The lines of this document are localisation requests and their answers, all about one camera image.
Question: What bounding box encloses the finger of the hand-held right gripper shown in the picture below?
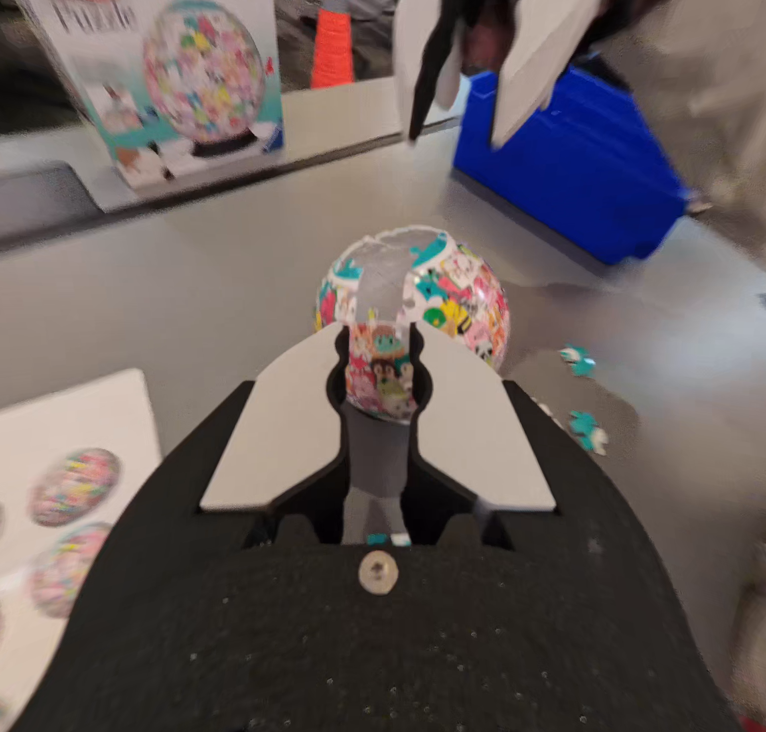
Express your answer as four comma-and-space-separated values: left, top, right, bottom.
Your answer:
490, 0, 612, 149
392, 0, 498, 145

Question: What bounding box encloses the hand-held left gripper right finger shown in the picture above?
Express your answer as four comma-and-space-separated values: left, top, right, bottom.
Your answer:
407, 320, 559, 545

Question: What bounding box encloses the paper instruction sheet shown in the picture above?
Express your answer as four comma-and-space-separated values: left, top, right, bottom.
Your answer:
0, 368, 164, 721

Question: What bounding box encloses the person's right hand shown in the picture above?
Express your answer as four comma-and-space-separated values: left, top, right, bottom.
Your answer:
460, 2, 517, 77

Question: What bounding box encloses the orange grey striped barrier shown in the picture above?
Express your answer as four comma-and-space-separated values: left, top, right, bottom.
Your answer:
310, 0, 355, 89

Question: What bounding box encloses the colourful puzzle ball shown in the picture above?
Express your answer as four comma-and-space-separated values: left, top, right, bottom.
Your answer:
315, 225, 511, 424

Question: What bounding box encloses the white-backed puzzle piece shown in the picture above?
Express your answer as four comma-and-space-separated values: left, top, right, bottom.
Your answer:
529, 397, 565, 430

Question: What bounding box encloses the teal puzzle box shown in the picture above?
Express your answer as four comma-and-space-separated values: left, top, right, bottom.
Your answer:
3, 0, 285, 191

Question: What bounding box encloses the grey closed laptop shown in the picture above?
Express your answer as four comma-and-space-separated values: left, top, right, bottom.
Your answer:
0, 160, 103, 242

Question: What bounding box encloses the blue plastic bin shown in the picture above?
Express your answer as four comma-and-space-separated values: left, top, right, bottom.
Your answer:
452, 65, 692, 266

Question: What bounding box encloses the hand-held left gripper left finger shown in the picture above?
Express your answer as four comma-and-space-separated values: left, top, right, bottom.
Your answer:
199, 324, 351, 544

